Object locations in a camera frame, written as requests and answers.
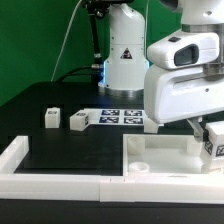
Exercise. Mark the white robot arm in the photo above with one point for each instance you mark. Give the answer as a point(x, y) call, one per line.
point(126, 67)

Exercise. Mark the white marker sheet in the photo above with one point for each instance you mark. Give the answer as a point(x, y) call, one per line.
point(120, 117)

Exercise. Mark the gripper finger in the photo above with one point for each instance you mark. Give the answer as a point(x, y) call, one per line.
point(198, 130)

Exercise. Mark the white square tabletop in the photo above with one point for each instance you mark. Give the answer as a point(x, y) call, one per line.
point(177, 155)

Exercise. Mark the white U-shaped fence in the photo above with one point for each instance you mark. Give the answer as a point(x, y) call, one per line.
point(205, 188)

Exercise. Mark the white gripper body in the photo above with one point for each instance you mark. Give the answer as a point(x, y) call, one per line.
point(176, 86)

